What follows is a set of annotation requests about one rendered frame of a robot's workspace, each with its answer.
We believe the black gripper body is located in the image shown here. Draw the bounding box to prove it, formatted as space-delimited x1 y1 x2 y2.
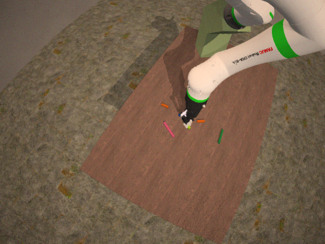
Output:
185 103 202 114

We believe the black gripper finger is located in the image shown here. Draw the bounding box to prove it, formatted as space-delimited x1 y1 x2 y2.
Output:
189 111 200 126
180 110 194 128

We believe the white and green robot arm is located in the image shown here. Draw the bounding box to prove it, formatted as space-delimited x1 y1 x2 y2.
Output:
185 0 325 109

